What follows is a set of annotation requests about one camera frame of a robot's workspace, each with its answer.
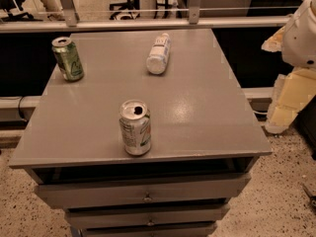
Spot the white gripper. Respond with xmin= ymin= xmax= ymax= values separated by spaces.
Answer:
xmin=261 ymin=0 xmax=316 ymax=134

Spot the clear plastic water bottle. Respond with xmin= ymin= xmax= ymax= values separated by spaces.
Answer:
xmin=146 ymin=33 xmax=171 ymax=75

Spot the grey drawer cabinet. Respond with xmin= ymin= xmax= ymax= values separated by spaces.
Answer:
xmin=10 ymin=30 xmax=271 ymax=237

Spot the white green soda can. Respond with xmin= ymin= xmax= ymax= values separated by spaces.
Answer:
xmin=119 ymin=100 xmax=151 ymax=156

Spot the middle grey drawer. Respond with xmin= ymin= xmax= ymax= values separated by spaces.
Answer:
xmin=65 ymin=203 xmax=229 ymax=229

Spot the grey drawer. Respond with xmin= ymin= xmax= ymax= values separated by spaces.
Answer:
xmin=35 ymin=174 xmax=251 ymax=208
xmin=65 ymin=203 xmax=229 ymax=229
xmin=83 ymin=222 xmax=216 ymax=237

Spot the bottom grey drawer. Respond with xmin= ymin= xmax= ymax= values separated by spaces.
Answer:
xmin=83 ymin=222 xmax=216 ymax=237

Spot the top grey drawer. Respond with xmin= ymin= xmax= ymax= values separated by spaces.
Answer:
xmin=35 ymin=174 xmax=251 ymax=208

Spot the metal guard rail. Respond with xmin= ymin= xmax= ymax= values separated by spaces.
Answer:
xmin=0 ymin=0 xmax=289 ymax=34

